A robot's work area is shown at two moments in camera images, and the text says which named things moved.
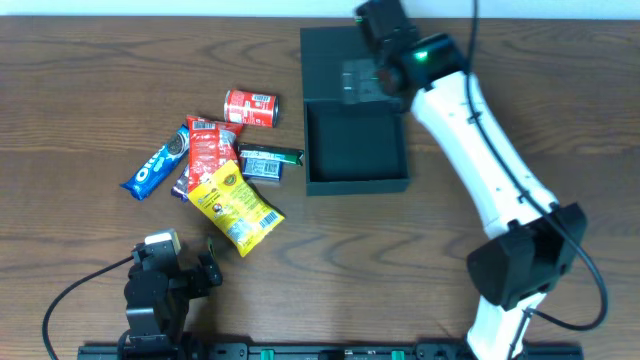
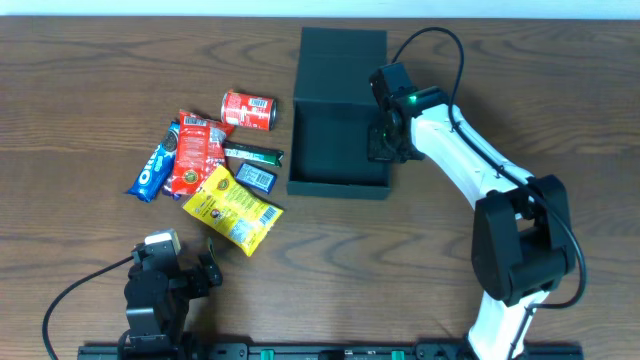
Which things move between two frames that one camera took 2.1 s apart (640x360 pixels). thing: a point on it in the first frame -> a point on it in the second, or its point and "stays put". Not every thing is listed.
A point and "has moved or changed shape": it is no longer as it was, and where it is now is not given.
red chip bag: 211,145 has moved or changed shape
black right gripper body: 382,31 -> 379,142
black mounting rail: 317,352 stays put
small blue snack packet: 262,168 -> 258,178
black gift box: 356,123 has moved or changed shape
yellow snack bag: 241,216 has moved or changed shape
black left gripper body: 201,273 stays put
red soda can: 253,109 stays put
